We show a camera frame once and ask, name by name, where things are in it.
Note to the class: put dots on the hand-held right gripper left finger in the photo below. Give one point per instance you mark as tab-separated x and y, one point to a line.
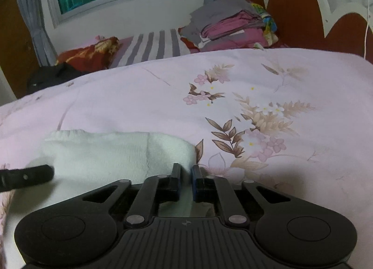
176	183

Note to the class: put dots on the grey striped bed sheet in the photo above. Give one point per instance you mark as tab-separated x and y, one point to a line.
148	46

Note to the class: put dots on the colourful printed cloth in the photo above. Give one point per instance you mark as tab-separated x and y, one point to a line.
269	24

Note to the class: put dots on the pink floral blanket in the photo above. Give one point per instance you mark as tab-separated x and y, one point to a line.
262	88

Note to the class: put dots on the stack of folded clothes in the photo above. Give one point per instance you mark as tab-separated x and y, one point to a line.
215	10

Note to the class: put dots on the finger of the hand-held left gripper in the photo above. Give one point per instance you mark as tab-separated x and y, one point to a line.
29	176

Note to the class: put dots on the magenta folded clothes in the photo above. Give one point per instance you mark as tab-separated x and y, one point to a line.
233	28

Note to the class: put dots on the black cloth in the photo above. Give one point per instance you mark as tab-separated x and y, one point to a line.
52	78

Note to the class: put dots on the white knit garment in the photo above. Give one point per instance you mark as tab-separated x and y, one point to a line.
102	155

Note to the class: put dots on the brown wooden wardrobe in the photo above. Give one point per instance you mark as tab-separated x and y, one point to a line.
14	39

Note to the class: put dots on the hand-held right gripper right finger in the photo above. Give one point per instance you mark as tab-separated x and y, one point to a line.
194	184

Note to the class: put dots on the brown and white headboard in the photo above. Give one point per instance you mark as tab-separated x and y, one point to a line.
294	10

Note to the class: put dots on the red floral pillow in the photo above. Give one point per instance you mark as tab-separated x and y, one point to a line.
87	55

